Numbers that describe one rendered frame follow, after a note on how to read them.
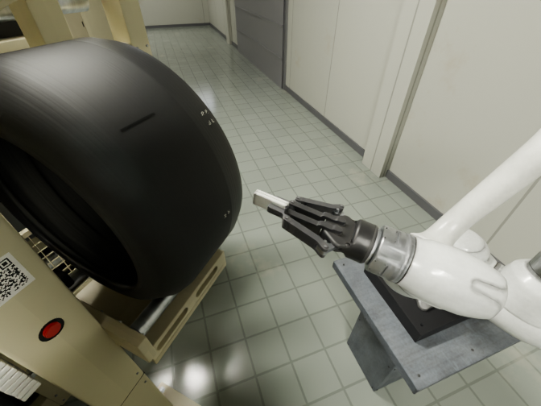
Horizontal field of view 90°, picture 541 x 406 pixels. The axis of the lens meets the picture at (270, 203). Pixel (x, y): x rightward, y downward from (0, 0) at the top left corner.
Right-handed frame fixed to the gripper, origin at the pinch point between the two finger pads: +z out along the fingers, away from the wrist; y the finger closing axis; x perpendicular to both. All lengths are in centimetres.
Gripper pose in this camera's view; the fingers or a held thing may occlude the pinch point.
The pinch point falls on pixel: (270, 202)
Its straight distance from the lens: 53.4
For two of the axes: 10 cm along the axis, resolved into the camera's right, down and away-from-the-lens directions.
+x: -1.4, 7.1, 6.9
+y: -4.2, 5.9, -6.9
